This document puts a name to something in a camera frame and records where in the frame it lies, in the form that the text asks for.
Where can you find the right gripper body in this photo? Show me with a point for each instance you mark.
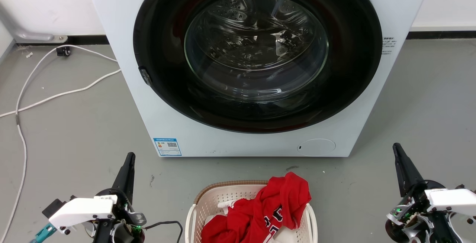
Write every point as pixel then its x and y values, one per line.
pixel 409 213

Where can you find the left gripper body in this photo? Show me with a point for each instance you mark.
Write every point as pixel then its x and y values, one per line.
pixel 126 215

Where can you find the red jersey garment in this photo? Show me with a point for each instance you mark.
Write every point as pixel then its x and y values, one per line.
pixel 271 209

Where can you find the grey drain pipe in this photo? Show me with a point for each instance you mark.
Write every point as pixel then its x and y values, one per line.
pixel 26 33

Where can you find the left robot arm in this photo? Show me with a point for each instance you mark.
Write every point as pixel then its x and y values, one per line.
pixel 102 233

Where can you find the beige plastic laundry basket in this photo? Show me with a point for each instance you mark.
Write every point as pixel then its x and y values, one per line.
pixel 219 198

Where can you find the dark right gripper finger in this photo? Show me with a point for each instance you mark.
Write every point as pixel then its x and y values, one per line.
pixel 411 172
pixel 401 172

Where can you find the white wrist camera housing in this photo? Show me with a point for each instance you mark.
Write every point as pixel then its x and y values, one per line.
pixel 81 211
pixel 452 198

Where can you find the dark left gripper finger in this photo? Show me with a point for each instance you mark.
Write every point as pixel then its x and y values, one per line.
pixel 120 178
pixel 130 176

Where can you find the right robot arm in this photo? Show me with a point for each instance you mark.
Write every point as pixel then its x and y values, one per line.
pixel 444 228

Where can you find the round white filter cover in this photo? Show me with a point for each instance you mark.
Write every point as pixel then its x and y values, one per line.
pixel 316 147

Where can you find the white garment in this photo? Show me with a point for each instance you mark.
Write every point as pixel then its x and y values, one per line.
pixel 223 205

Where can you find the small black text sticker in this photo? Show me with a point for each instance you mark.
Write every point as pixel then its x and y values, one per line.
pixel 388 45

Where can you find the black round washer door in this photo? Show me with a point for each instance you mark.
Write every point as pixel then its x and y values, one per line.
pixel 256 49

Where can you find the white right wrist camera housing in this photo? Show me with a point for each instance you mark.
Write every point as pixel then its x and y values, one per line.
pixel 452 198

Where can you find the blue energy label sticker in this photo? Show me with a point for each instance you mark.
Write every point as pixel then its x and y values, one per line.
pixel 167 146

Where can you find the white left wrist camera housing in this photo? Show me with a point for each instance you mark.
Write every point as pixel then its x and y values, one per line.
pixel 81 211

